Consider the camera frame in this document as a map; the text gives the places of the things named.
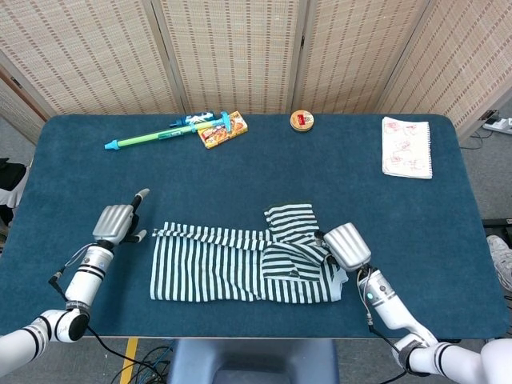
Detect green white striped shirt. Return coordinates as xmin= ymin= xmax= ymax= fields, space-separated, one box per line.
xmin=150 ymin=202 xmax=349 ymax=304

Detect black fabric bundle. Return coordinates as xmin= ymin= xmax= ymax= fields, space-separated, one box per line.
xmin=0 ymin=158 xmax=28 ymax=194

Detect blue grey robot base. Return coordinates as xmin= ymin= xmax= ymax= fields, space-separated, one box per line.
xmin=166 ymin=338 xmax=341 ymax=384

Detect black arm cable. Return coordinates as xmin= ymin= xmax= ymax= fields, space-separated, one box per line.
xmin=357 ymin=267 xmax=406 ymax=384
xmin=47 ymin=244 xmax=166 ymax=376

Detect white sneaker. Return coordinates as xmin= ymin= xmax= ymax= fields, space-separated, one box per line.
xmin=486 ymin=234 xmax=512 ymax=292

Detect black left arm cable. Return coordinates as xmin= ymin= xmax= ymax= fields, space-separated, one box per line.
xmin=47 ymin=244 xmax=166 ymax=376

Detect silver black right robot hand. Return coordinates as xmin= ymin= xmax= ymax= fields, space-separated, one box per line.
xmin=314 ymin=222 xmax=372 ymax=273

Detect woven folding screen panel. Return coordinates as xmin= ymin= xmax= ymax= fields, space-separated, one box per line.
xmin=378 ymin=0 xmax=512 ymax=139
xmin=294 ymin=0 xmax=435 ymax=115
xmin=0 ymin=67 xmax=49 ymax=145
xmin=151 ymin=0 xmax=309 ymax=115
xmin=0 ymin=0 xmax=189 ymax=117

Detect spiral sketch notebook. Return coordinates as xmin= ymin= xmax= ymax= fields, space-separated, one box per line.
xmin=382 ymin=116 xmax=434 ymax=180

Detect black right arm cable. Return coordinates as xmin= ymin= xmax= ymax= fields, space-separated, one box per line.
xmin=357 ymin=267 xmax=406 ymax=384

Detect blue green toy water pump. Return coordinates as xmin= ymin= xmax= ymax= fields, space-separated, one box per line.
xmin=104 ymin=110 xmax=233 ymax=151

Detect blue table cover cloth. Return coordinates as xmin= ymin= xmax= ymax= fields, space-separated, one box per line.
xmin=0 ymin=114 xmax=511 ymax=340

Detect yellow snack box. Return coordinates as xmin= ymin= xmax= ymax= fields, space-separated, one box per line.
xmin=198 ymin=110 xmax=249 ymax=150

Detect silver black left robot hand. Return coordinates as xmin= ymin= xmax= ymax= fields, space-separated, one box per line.
xmin=92 ymin=188 xmax=151 ymax=246

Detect round tin with red label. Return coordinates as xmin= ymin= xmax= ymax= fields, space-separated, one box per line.
xmin=290 ymin=110 xmax=315 ymax=132

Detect white power strip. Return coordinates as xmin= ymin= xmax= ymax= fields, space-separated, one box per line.
xmin=482 ymin=117 xmax=512 ymax=136

